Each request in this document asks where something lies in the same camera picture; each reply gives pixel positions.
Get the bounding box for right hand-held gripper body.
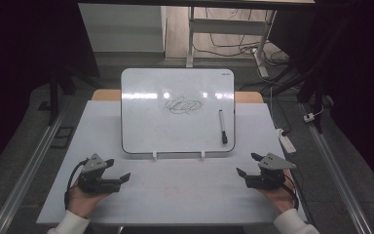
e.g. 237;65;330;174
244;152;297;190

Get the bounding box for black plug with cable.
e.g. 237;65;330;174
272;94;292;137

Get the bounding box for white cabinet panel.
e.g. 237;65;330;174
78;3;167;54

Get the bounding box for person's right hand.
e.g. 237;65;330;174
258;169;297;215

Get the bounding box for black floor cables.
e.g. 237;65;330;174
193;7;290;67

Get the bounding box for white table sheet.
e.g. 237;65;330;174
36;99;308;226

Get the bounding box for black and white marker pen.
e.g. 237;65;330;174
218;109;229;145

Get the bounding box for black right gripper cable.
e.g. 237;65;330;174
281;174;301;211

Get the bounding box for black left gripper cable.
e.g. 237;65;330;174
63;158;90;211

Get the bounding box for white desk frame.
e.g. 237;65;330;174
185;6;278;79

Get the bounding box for person's left hand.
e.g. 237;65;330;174
66;180;112;219

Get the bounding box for black floor frame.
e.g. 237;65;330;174
50;126;75;150

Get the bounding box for white whiteboard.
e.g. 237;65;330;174
120;67;237;155

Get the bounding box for white power strip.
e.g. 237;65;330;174
275;128;297;155

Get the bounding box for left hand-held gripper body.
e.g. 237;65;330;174
77;153;122;195

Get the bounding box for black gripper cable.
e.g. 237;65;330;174
281;174;301;211
63;158;90;211

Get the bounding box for metal floor rail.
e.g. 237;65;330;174
0;97;73;234
300;102;374;234

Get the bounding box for black metal stand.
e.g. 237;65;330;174
261;62;327;135
38;62;100;127

